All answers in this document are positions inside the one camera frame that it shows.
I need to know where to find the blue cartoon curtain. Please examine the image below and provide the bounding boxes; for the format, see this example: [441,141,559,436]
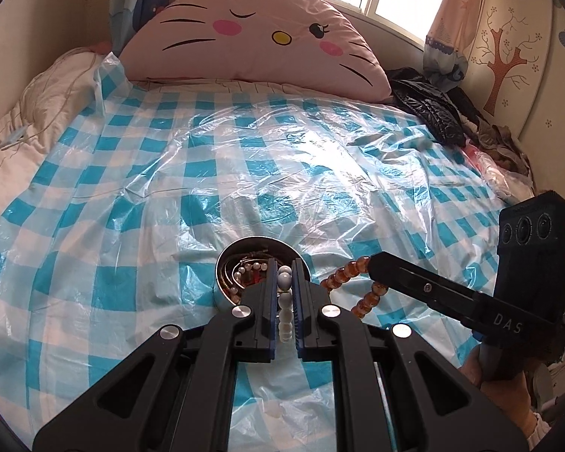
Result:
[109,0,171,57]

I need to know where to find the pink and blue curtain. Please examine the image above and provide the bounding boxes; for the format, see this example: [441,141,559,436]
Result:
[424,0,491,96]

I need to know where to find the pink cat face pillow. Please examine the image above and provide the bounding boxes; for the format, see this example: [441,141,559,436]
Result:
[121,0,391,102]

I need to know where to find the black puffer jacket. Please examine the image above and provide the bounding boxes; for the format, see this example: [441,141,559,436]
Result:
[386,67,468,148]

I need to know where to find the person's right hand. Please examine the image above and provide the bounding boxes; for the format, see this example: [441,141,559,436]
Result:
[461,345,533,440]

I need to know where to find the pile of clothes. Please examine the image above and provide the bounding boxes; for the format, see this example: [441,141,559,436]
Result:
[457,89,538,199]

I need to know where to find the amber bead bracelet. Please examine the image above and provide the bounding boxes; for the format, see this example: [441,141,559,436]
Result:
[320,254,391,321]

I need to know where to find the tree print wardrobe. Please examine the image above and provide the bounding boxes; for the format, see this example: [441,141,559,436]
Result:
[466,0,565,195]

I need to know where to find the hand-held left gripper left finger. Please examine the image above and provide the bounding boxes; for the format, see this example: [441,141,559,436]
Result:
[32,272,281,452]

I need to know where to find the white quilt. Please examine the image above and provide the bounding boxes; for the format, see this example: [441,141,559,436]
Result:
[0,49,110,190]

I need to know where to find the blue checked plastic sheet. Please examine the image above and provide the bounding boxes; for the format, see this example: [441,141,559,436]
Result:
[0,52,538,452]

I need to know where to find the person's right forearm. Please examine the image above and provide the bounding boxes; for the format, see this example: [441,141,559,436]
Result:
[522,412,548,449]

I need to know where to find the round metal tin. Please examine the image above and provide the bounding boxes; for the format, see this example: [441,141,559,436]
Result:
[215,238,312,315]

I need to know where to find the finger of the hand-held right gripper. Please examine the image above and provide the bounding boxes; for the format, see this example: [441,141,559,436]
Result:
[367,252,491,334]

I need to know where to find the small pearl bracelet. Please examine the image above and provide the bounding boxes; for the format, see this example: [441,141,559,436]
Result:
[230,257,278,303]

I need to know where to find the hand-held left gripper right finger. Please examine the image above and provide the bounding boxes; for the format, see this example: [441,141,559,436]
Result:
[291,258,530,452]

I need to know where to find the white bead bracelet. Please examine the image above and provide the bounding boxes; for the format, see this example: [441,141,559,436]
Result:
[275,264,296,345]

